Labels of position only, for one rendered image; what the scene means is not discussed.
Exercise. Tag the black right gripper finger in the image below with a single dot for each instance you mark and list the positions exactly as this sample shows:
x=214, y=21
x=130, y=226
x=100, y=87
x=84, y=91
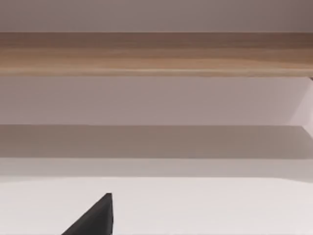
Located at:
x=97, y=218

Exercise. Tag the wooden shelf board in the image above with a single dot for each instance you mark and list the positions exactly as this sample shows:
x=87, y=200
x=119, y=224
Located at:
x=156, y=54

